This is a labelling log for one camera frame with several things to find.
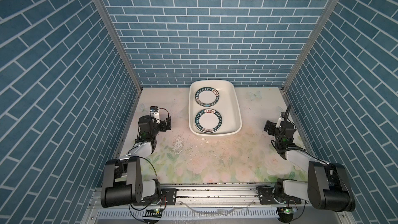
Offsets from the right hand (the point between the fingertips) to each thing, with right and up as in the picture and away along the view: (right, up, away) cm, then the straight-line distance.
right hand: (275, 120), depth 90 cm
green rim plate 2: (-40, -1, +10) cm, 41 cm away
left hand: (-66, +3, 0) cm, 66 cm away
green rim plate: (-41, +15, +23) cm, 49 cm away
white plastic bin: (-26, +8, +19) cm, 33 cm away
